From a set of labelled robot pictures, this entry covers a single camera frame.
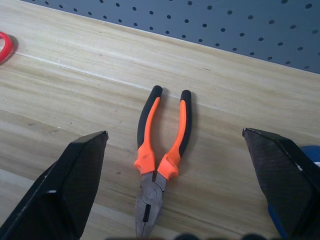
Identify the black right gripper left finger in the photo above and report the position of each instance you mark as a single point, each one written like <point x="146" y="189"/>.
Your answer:
<point x="62" y="190"/>

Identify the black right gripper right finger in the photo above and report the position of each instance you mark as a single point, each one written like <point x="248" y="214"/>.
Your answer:
<point x="287" y="180"/>

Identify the grey pegboard panel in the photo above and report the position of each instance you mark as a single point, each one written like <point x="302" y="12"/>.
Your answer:
<point x="200" y="22"/>

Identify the orange and black pliers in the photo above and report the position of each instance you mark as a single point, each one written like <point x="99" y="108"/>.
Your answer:
<point x="160" y="155"/>

